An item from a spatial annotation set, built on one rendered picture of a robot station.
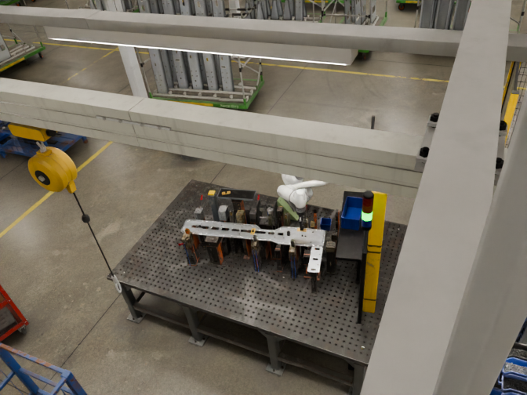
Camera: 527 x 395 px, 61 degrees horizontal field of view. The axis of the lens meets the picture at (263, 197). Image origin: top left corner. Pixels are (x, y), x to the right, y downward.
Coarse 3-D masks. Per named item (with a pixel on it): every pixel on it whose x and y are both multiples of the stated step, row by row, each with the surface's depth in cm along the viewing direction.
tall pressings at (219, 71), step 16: (144, 0) 722; (160, 0) 764; (176, 0) 754; (192, 0) 748; (208, 0) 737; (160, 64) 785; (176, 64) 801; (192, 64) 790; (208, 64) 781; (224, 64) 770; (160, 80) 803; (176, 80) 849; (192, 80) 810; (208, 80) 800; (224, 80) 789
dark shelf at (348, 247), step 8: (344, 192) 446; (352, 192) 445; (360, 192) 444; (344, 200) 437; (360, 224) 410; (344, 232) 404; (352, 232) 403; (360, 232) 402; (344, 240) 397; (352, 240) 396; (360, 240) 395; (336, 248) 390; (344, 248) 389; (352, 248) 388; (360, 248) 387; (336, 256) 383; (344, 256) 382; (352, 256) 381; (360, 256) 380
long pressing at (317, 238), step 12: (192, 228) 432; (228, 228) 427; (240, 228) 425; (288, 228) 419; (264, 240) 411; (276, 240) 409; (288, 240) 407; (300, 240) 406; (312, 240) 405; (324, 240) 404
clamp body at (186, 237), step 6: (186, 234) 417; (186, 240) 412; (192, 240) 422; (186, 246) 418; (192, 246) 424; (186, 252) 426; (192, 252) 431; (192, 258) 428; (198, 258) 441; (192, 264) 434
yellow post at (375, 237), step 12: (384, 204) 298; (384, 216) 306; (372, 228) 315; (372, 240) 322; (372, 252) 330; (372, 264) 338; (372, 276) 346; (372, 288) 356; (372, 300) 365; (372, 312) 375
